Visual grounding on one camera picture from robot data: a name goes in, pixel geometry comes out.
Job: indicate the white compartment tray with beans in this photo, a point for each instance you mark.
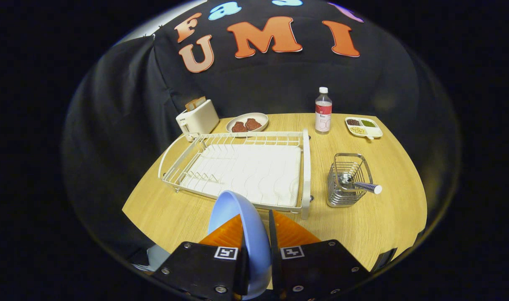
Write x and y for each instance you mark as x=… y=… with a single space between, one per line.
x=375 y=131

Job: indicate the toast slices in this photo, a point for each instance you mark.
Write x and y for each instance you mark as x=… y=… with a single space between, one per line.
x=195 y=103

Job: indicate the white toaster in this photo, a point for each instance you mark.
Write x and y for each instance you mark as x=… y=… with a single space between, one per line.
x=200 y=119

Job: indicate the beige oval plate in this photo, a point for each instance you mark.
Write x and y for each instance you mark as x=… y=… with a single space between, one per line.
x=258 y=117

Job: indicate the blue plate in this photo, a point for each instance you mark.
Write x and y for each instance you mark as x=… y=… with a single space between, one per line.
x=256 y=246

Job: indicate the clear bottle with red label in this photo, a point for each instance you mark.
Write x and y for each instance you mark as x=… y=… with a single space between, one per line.
x=323 y=113

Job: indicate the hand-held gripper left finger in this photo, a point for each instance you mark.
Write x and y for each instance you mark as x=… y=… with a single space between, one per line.
x=200 y=267

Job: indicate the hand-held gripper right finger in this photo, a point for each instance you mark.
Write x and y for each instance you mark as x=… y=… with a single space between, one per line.
x=276 y=271

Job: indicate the black backdrop cloth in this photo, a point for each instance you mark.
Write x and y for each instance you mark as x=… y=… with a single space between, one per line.
x=125 y=104

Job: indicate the brown meat piece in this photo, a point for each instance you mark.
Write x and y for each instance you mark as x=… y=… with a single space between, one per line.
x=253 y=124
x=239 y=127

